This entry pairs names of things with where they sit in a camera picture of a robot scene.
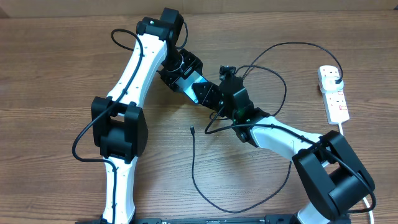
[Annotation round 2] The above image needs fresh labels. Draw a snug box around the black USB charging cable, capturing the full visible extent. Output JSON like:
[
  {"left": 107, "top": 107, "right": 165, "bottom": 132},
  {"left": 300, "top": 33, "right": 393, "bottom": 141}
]
[{"left": 189, "top": 42, "right": 344, "bottom": 214}]

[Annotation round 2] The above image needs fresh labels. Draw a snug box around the blue Galaxy smartphone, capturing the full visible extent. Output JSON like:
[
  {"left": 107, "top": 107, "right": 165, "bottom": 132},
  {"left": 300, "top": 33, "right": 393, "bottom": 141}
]
[{"left": 179, "top": 72, "right": 208, "bottom": 104}]

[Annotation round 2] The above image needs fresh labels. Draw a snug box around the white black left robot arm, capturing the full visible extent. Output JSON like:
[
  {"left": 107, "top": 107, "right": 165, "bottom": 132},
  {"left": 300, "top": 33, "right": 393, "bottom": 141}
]
[{"left": 72, "top": 8, "right": 206, "bottom": 223}]

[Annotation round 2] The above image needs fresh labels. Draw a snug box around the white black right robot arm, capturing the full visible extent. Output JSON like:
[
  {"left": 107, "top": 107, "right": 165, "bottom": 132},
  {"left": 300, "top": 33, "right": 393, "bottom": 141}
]
[{"left": 192, "top": 76, "right": 376, "bottom": 223}]

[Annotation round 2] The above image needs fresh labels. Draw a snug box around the white charger plug adapter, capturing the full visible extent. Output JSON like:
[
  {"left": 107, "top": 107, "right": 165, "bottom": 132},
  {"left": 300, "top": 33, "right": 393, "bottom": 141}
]
[{"left": 319, "top": 77, "right": 344, "bottom": 94}]

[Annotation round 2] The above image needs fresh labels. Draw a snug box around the white power strip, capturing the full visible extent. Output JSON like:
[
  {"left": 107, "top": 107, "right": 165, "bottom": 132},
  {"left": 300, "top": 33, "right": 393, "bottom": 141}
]
[{"left": 318, "top": 65, "right": 349, "bottom": 124}]

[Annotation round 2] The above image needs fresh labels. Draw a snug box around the white power strip cord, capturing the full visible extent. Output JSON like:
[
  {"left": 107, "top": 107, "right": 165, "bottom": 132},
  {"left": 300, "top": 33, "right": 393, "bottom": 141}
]
[{"left": 337, "top": 122, "right": 374, "bottom": 224}]

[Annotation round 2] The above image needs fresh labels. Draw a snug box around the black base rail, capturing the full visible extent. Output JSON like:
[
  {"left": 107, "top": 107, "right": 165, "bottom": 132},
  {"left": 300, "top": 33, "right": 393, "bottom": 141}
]
[{"left": 74, "top": 213, "right": 352, "bottom": 224}]

